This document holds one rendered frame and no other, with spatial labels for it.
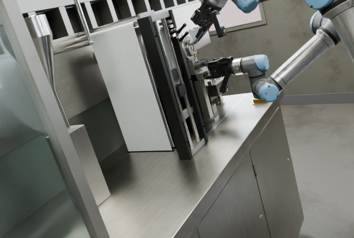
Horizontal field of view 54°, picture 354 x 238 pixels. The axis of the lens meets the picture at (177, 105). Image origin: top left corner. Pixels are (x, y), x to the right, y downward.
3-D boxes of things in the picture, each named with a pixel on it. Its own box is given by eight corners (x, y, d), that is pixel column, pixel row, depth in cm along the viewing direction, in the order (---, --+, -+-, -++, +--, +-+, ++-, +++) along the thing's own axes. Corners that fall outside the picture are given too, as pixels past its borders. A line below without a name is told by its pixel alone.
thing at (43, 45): (93, 216, 109) (23, 40, 94) (65, 212, 117) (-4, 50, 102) (120, 191, 120) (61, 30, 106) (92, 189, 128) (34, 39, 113)
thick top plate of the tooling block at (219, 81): (218, 96, 174) (216, 85, 172) (155, 103, 196) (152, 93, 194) (230, 86, 187) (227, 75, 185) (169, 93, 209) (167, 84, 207)
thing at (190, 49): (188, 54, 156) (187, 38, 157) (185, 55, 157) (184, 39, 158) (197, 56, 163) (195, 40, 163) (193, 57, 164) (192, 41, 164)
